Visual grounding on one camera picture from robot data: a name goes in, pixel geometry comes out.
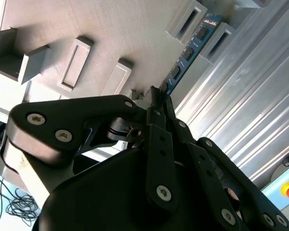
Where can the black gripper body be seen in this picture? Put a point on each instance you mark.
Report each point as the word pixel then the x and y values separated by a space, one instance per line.
pixel 106 197

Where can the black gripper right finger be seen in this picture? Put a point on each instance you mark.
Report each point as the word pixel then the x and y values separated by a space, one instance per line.
pixel 212 187

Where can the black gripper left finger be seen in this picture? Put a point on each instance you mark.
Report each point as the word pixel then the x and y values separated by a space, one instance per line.
pixel 62 115

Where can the blue RAM stick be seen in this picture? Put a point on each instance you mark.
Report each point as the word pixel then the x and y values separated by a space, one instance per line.
pixel 195 45

